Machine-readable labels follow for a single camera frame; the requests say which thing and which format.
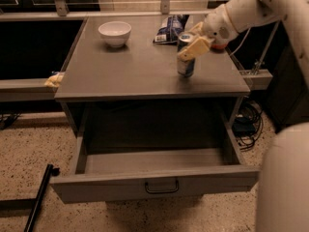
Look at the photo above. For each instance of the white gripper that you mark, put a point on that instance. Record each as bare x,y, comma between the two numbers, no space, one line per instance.
216,25

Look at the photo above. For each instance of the blue silver redbull can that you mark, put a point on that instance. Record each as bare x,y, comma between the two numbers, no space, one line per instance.
185,61

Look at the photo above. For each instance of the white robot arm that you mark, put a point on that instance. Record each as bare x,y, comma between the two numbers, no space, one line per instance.
283,188

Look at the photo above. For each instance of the grey cabinet with top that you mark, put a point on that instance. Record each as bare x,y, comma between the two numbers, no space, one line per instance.
142,69

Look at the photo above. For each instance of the grey open top drawer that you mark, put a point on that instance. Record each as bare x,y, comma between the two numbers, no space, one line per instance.
122,176

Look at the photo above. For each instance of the red apple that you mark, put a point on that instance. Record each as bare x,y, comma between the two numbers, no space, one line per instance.
218,46

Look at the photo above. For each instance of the blue chip bag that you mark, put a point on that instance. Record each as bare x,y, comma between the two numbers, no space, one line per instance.
170,29

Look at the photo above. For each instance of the white ceramic bowl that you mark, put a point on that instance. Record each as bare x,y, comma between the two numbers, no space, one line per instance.
115,33

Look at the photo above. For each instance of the black pole on floor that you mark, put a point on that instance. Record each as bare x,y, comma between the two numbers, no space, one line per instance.
49,171

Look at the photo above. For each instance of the black drawer handle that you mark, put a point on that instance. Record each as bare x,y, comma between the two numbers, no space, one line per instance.
161,187

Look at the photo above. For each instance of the grey metal rail frame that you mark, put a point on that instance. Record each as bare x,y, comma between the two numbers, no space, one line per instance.
23,90

